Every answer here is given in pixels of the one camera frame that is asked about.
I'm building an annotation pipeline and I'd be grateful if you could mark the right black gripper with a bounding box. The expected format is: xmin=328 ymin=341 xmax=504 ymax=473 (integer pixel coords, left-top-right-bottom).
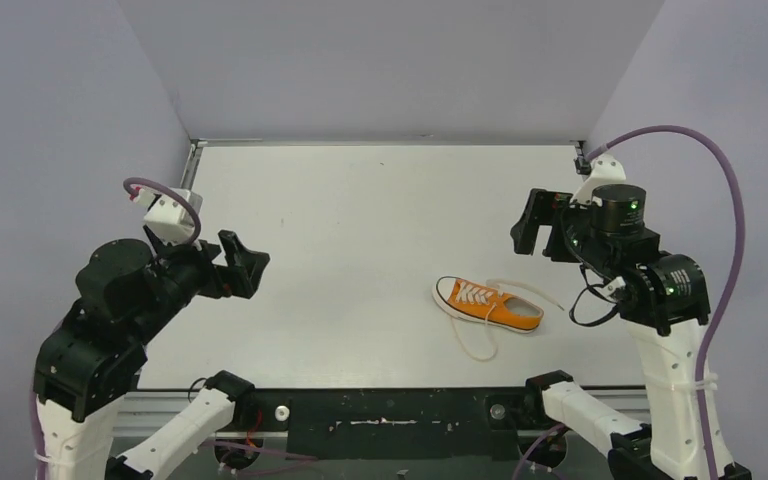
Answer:
xmin=510 ymin=187 xmax=613 ymax=272

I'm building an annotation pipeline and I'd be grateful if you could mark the white shoelace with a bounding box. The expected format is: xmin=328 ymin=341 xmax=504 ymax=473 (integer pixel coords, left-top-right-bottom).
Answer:
xmin=443 ymin=277 xmax=565 ymax=363

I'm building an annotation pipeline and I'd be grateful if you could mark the orange canvas sneaker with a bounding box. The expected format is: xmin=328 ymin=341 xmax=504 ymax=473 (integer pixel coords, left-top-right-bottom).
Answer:
xmin=431 ymin=276 xmax=545 ymax=333

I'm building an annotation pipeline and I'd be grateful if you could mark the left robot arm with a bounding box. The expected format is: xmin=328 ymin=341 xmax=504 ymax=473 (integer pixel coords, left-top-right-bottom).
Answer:
xmin=29 ymin=230 xmax=270 ymax=479

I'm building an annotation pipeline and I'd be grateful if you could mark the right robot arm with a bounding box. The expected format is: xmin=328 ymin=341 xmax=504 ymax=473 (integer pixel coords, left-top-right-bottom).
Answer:
xmin=510 ymin=184 xmax=750 ymax=479

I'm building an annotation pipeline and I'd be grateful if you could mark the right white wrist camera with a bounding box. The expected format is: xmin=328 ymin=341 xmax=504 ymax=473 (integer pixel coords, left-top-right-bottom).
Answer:
xmin=572 ymin=153 xmax=627 ymax=205

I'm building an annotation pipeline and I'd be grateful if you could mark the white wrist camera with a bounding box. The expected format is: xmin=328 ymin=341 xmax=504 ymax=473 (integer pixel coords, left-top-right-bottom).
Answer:
xmin=572 ymin=153 xmax=627 ymax=205
xmin=130 ymin=185 xmax=203 ymax=245

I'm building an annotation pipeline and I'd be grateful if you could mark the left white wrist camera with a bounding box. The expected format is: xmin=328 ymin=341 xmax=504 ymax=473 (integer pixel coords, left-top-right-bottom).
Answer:
xmin=130 ymin=185 xmax=203 ymax=245

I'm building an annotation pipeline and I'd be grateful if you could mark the aluminium frame rail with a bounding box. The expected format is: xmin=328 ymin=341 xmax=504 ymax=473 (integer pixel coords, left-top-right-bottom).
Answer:
xmin=113 ymin=389 xmax=650 ymax=438

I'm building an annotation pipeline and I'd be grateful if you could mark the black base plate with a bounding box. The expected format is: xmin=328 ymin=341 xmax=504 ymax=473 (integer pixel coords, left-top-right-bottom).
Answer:
xmin=219 ymin=386 xmax=553 ymax=461

